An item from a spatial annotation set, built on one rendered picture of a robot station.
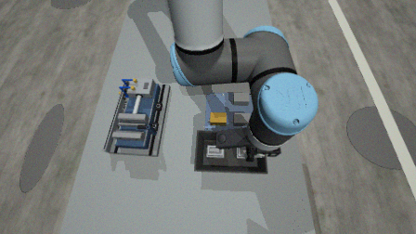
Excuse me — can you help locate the yellow block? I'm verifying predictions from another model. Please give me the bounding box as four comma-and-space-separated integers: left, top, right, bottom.
210, 112, 227, 126

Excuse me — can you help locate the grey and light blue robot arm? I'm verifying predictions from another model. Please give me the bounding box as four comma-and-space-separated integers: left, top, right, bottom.
167, 0, 319, 150

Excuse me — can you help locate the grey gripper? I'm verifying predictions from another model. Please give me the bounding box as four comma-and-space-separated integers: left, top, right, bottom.
244, 147, 281, 162

